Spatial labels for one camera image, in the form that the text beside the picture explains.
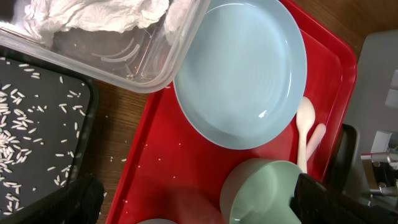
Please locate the black food waste tray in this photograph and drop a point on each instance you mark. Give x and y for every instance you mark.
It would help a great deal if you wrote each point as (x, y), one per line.
(32, 212)

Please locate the clear plastic waste bin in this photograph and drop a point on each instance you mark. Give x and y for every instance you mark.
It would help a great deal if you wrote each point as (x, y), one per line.
(140, 60)

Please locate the crumpled white tissue right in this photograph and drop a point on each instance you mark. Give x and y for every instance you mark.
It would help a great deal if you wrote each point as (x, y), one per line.
(44, 18)

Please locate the green bowl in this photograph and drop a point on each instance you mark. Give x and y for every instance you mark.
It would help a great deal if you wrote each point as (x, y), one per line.
(260, 191)

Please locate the white plastic spoon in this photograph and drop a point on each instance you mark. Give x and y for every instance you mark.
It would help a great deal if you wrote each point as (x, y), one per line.
(305, 118)

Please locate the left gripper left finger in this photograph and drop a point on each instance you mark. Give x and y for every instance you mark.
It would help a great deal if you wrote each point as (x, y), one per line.
(78, 203)

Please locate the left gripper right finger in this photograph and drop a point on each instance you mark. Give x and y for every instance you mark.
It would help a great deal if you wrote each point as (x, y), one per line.
(314, 202)

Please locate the grey dishwasher rack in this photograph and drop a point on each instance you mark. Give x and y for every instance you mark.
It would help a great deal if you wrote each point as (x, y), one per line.
(364, 167)

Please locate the light blue plate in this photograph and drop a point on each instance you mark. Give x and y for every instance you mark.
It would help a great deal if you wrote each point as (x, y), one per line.
(244, 75)

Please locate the red serving tray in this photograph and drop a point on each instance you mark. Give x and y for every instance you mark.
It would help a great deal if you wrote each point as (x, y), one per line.
(173, 172)

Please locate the rice and food scraps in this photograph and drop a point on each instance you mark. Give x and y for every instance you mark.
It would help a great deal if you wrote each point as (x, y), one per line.
(42, 117)

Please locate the light blue small bowl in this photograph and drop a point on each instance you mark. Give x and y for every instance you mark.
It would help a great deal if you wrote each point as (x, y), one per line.
(157, 221)

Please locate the white plastic fork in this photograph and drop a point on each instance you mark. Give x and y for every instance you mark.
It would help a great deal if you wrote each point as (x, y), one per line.
(315, 139)

